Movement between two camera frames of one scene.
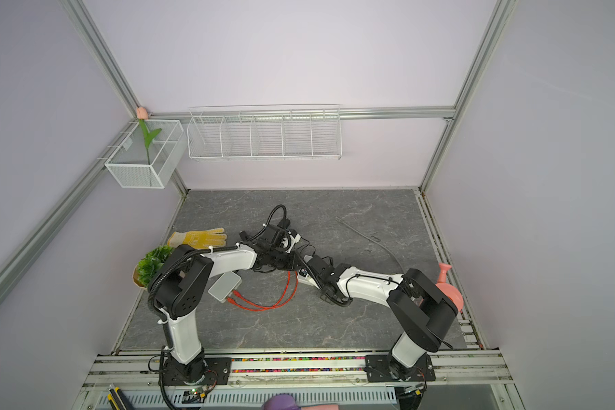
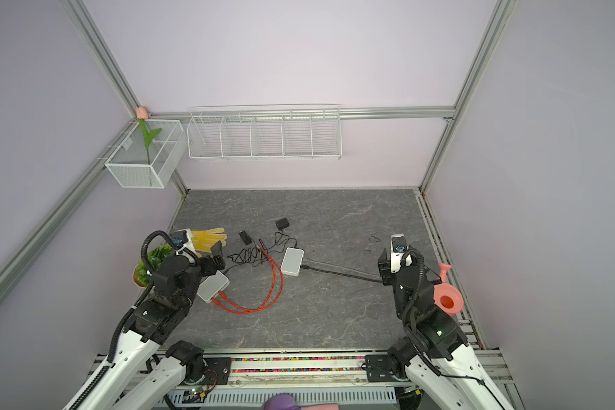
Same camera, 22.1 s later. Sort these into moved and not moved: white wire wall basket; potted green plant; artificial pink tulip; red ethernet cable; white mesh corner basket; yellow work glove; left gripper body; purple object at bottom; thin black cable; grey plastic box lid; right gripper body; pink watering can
Moved: left gripper body; thin black cable; grey plastic box lid; red ethernet cable; right gripper body
Not moved: artificial pink tulip; purple object at bottom; yellow work glove; white mesh corner basket; pink watering can; potted green plant; white wire wall basket
